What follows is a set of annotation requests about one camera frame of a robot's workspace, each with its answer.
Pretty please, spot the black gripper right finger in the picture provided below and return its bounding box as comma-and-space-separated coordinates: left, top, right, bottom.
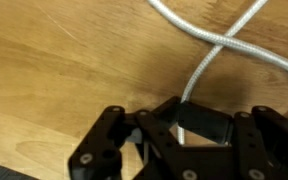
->
178, 102, 288, 180

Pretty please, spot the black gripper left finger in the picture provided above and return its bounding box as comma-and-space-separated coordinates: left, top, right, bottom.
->
68, 97, 198, 180

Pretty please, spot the white braided cord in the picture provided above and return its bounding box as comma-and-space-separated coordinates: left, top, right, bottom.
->
147, 0, 288, 146

